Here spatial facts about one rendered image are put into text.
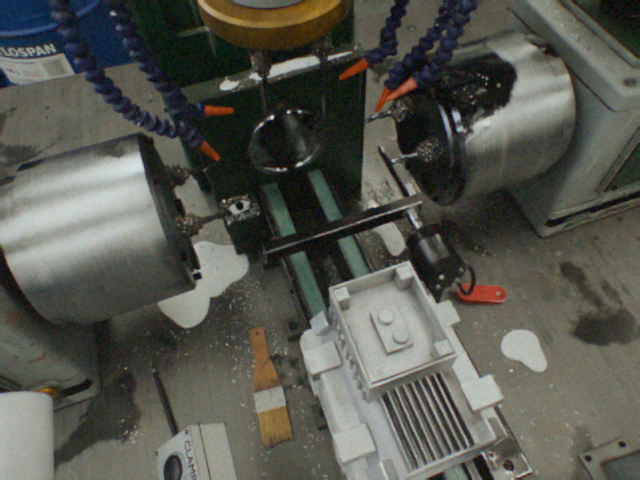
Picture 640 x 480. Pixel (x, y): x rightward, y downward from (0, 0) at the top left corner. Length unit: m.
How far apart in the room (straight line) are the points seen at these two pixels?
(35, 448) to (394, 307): 0.36
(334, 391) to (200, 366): 0.38
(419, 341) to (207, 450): 0.26
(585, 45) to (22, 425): 0.83
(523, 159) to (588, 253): 0.33
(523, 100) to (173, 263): 0.54
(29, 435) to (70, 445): 0.51
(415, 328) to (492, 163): 0.31
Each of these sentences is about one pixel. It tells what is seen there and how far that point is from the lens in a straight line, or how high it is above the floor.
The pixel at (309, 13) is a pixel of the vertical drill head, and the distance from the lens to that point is 0.57.
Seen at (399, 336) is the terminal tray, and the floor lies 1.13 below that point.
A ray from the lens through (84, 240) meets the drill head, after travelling 0.68.
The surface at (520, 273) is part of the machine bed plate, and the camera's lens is 1.01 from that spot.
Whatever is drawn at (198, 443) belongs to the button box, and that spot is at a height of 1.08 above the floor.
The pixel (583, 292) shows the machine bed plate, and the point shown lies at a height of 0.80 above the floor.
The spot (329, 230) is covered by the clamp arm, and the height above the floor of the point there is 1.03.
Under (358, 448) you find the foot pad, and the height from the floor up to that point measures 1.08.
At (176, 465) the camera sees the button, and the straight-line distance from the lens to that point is 0.59.
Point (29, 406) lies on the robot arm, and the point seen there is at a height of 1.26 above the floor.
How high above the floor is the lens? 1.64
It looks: 57 degrees down
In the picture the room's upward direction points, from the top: 5 degrees counter-clockwise
